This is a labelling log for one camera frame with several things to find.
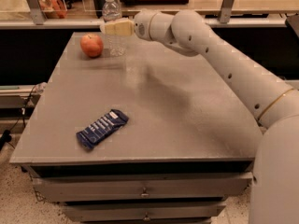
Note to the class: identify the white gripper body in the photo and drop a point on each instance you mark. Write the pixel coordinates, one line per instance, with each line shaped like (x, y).
(140, 25)

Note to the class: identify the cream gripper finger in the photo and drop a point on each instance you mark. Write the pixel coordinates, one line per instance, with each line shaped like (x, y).
(119, 27)

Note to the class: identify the clear plastic water bottle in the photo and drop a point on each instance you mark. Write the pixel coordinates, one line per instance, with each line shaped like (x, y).
(111, 11)

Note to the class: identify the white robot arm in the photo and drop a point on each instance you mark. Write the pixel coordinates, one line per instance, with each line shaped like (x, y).
(274, 103)

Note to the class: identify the red apple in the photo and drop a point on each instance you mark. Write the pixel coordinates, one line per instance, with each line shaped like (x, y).
(92, 45)

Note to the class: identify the orange plastic bag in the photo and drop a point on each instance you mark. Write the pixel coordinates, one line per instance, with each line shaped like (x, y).
(56, 6)

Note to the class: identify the blue snack bar wrapper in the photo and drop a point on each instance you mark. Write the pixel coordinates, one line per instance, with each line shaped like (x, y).
(102, 128)

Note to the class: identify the grey drawer cabinet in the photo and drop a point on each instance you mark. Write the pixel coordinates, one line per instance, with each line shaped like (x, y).
(183, 119)

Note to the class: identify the upper grey drawer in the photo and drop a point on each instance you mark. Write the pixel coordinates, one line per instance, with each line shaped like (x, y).
(141, 187)

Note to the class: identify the grey drawer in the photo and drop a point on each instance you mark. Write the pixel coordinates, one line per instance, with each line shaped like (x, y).
(141, 187)
(143, 211)

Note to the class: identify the lower grey drawer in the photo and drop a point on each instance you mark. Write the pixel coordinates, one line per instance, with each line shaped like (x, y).
(143, 211)

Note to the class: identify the grey metal rail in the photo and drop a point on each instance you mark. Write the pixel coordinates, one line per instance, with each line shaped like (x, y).
(95, 23)

